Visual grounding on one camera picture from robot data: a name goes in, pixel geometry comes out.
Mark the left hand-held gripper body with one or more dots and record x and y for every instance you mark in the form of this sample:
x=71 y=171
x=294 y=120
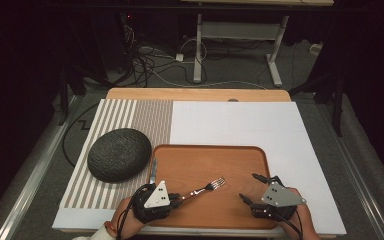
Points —
x=156 y=200

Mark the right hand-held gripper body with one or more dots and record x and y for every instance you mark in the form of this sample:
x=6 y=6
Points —
x=280 y=198

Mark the wooden tray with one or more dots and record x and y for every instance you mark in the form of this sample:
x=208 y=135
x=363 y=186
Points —
x=213 y=166

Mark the person's right hand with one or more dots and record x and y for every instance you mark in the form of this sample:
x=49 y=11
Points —
x=305 y=220

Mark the person's left hand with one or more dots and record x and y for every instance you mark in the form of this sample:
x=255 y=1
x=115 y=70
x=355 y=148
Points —
x=126 y=216

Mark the white board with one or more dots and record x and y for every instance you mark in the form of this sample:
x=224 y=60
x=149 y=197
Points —
x=240 y=123

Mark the dark textured round plate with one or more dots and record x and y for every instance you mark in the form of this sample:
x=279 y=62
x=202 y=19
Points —
x=118 y=155

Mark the striped woven placemat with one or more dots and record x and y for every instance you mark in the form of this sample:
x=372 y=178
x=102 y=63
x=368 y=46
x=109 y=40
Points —
x=113 y=116

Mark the wooden table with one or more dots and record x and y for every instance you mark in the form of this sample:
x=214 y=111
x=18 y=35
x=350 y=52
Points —
x=196 y=94

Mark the black metal stand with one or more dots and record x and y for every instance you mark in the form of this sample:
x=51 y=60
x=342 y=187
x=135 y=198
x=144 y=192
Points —
x=64 y=100
x=336 y=100

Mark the white power adapter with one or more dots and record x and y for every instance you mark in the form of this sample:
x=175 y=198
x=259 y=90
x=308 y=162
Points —
x=179 y=57

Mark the small white box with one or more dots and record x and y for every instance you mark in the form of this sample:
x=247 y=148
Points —
x=316 y=49

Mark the aluminium rail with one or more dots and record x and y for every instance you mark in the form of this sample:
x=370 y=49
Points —
x=360 y=176
x=30 y=173

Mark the white metal desk frame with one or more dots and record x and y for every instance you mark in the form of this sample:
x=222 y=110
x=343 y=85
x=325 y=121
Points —
x=240 y=31

